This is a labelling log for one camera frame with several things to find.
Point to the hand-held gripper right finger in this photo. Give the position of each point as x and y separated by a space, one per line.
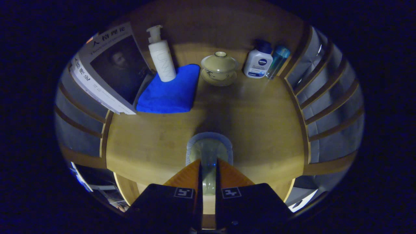
218 182

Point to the wooden cabinet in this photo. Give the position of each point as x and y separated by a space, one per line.
208 22

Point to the white lotion bottle blue cap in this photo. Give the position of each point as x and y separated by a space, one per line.
256 63

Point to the wooden countertop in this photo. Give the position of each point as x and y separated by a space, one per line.
260 123

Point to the pale cream scrub brush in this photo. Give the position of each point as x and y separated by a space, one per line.
209 152

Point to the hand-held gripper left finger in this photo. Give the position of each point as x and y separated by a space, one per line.
200 182

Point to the white book dark cover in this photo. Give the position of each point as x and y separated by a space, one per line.
120 71

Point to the beige lidded teacup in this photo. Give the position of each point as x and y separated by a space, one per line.
219 66

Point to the teal slim bottle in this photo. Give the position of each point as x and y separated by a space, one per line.
276 61

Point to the white pump bottle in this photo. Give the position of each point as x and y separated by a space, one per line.
162 61

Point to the blue folded cloth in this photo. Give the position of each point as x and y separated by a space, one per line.
169 94

